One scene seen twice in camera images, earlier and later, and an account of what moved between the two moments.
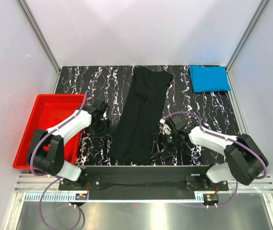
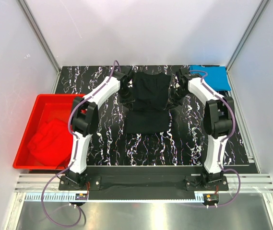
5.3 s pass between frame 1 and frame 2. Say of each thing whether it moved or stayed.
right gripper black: moved
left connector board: stayed
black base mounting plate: stayed
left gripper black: moved
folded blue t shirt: stayed
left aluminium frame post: stayed
